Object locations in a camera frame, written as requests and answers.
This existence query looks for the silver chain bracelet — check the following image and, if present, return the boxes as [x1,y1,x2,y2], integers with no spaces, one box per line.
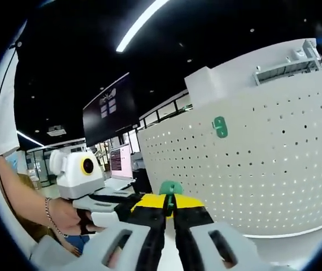
[44,196,69,238]

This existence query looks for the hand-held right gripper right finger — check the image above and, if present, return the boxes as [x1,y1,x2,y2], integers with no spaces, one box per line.
[167,194,267,271]

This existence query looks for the black hanging screen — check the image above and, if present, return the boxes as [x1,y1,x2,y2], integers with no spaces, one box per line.
[82,72,141,147]

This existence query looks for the white storage rack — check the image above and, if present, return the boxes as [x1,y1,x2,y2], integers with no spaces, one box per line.
[253,39,322,86]

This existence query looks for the person's left hand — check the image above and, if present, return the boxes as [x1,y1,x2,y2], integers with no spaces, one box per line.
[47,197,108,238]

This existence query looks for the ceiling light strip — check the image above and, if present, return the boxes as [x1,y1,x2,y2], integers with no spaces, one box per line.
[115,0,170,53]
[16,129,45,147]

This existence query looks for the white t-shirt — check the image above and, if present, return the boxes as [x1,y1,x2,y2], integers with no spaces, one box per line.
[0,46,20,158]

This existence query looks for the laptop with pink screen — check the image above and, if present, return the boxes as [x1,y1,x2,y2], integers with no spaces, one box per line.
[104,143,137,190]

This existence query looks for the white square pillar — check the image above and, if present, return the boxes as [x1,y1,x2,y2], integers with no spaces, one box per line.
[184,66,223,110]

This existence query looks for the ceiling air conditioner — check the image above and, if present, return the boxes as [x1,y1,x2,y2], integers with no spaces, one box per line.
[47,125,67,137]

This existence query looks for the green hook assembly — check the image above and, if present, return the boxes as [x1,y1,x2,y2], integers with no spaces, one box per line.
[158,180,184,218]
[211,115,229,139]

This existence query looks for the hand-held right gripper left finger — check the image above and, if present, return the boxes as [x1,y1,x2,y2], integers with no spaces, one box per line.
[31,193,168,271]

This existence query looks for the black box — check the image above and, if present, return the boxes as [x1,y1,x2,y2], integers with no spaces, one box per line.
[132,168,154,195]

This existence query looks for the white pegboard mounting plate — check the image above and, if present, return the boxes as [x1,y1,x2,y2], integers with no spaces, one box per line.
[136,66,322,240]

